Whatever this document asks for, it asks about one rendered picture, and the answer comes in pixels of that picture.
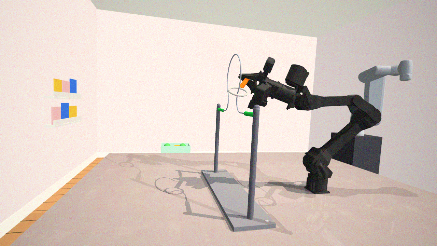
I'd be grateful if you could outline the orange handle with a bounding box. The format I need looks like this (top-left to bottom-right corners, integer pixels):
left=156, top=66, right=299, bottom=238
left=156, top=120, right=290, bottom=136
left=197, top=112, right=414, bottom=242
left=228, top=78, right=249, bottom=97

